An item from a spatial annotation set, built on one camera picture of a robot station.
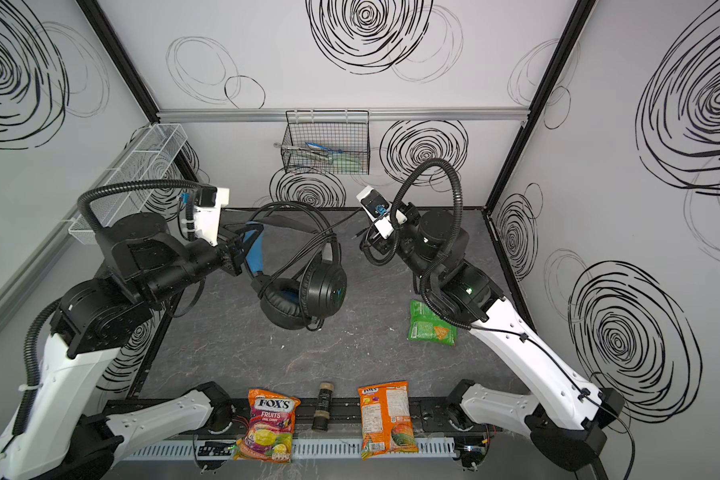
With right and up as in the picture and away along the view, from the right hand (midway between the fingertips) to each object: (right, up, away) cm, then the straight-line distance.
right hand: (372, 195), depth 56 cm
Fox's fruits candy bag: (-23, -53, +12) cm, 59 cm away
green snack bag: (+17, -34, +30) cm, 48 cm away
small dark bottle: (-12, -50, +16) cm, 54 cm away
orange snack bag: (+4, -52, +15) cm, 54 cm away
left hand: (-20, -6, -3) cm, 22 cm away
